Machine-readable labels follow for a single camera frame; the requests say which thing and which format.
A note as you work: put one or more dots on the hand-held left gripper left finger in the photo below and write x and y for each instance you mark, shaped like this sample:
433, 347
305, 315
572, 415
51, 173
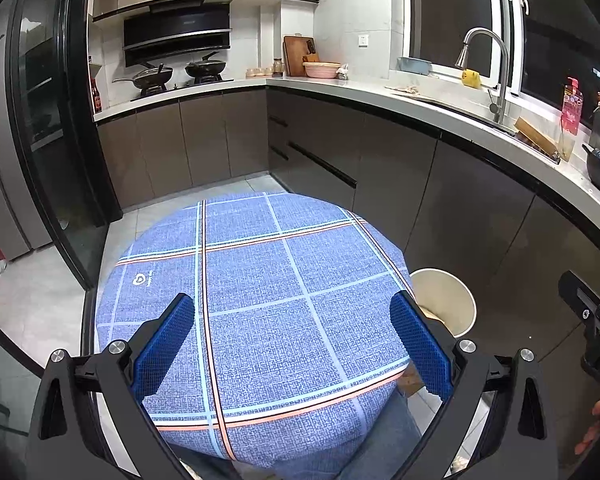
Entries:
162, 347

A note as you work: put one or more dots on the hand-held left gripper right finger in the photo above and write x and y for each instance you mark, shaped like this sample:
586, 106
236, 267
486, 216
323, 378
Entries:
422, 350

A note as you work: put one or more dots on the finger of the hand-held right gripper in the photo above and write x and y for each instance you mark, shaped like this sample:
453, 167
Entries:
580, 292

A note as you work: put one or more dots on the white waste bin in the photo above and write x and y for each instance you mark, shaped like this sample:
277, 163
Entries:
445, 290

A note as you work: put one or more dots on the blue plaid tablecloth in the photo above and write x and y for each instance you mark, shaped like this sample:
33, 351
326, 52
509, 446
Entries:
260, 335

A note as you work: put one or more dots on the glass cup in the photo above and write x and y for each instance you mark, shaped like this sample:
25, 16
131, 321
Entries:
566, 149

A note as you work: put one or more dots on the brown scrub block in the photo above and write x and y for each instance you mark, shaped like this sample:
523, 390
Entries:
535, 137

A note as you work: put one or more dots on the pink hanging packet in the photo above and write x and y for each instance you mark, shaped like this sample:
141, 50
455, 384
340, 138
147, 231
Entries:
572, 107

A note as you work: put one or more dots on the steel sink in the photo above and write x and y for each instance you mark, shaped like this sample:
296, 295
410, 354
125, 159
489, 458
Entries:
470, 112

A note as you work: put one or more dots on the brown lower cabinets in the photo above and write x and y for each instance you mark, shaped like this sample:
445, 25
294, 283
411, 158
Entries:
205, 135

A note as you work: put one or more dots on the steel kitchen faucet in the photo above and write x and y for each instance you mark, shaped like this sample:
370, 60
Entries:
502, 85

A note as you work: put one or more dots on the yellow sponge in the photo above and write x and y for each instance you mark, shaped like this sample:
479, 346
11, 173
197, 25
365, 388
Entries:
471, 79

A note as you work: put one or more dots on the silver refrigerator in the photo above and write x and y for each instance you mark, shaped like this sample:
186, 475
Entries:
5, 160

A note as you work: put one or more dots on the red sauce bottle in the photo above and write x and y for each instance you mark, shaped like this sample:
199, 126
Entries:
96, 100

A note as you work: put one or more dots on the beige dishcloth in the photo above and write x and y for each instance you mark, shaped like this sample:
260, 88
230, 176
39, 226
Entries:
404, 91

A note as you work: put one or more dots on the gas stove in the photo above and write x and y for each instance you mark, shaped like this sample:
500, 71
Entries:
180, 86

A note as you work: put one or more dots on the white countertop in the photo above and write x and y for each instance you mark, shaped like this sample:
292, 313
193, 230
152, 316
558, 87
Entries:
370, 91

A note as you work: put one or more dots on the black framed glass door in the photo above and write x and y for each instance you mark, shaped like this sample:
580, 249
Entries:
17, 110

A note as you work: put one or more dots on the blue container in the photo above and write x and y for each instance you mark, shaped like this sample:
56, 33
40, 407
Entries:
414, 65

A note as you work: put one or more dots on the black wok with lid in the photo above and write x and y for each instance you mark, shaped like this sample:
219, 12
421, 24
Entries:
207, 67

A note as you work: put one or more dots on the small white bag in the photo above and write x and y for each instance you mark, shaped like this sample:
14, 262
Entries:
343, 72

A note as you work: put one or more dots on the pink basket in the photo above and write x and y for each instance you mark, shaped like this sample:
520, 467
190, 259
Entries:
321, 70

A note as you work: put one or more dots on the glass jar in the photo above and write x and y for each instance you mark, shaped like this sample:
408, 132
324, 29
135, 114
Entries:
278, 67

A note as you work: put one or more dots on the kitchen window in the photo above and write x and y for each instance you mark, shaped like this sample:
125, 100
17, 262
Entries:
455, 10

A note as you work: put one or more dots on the black range hood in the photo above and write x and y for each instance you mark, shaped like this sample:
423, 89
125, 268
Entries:
180, 35

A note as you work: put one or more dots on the wooden cutting board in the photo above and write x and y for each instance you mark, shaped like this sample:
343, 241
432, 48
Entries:
295, 55

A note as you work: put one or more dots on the white wall outlet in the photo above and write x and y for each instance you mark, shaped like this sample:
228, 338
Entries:
363, 41

